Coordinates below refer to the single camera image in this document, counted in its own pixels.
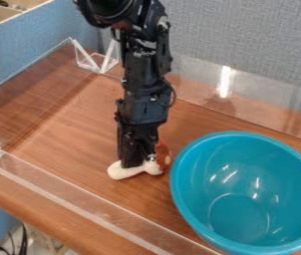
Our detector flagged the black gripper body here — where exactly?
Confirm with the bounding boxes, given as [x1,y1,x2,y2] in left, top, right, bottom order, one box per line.
[115,79,174,128]

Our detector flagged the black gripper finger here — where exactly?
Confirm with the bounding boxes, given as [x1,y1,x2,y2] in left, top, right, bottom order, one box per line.
[118,123,134,168]
[135,125,158,166]

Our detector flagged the white brown toy mushroom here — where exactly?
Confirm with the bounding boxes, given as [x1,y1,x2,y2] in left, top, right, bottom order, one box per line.
[107,139,173,180]

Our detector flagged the blue plastic bowl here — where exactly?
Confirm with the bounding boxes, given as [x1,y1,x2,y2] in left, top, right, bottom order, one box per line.
[170,131,301,255]

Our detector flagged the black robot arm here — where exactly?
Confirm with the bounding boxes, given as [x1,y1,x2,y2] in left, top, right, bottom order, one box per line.
[74,0,174,168]

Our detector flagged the clear acrylic back barrier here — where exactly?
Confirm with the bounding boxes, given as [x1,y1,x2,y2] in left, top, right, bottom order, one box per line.
[104,49,301,145]

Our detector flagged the clear acrylic barrier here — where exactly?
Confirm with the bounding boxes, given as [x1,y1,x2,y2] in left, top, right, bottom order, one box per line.
[104,49,301,145]
[0,150,221,255]

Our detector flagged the clear acrylic front barrier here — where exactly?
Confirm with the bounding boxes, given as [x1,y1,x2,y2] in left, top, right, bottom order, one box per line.
[0,150,221,255]

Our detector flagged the wooden shelf box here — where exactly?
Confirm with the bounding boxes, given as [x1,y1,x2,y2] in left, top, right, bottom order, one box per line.
[0,0,55,25]

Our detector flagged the clear acrylic corner bracket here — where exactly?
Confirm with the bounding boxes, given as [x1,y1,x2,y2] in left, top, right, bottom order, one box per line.
[71,39,120,75]

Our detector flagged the black cables under table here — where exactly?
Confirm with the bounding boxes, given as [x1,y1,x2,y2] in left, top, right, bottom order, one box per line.
[0,222,31,255]

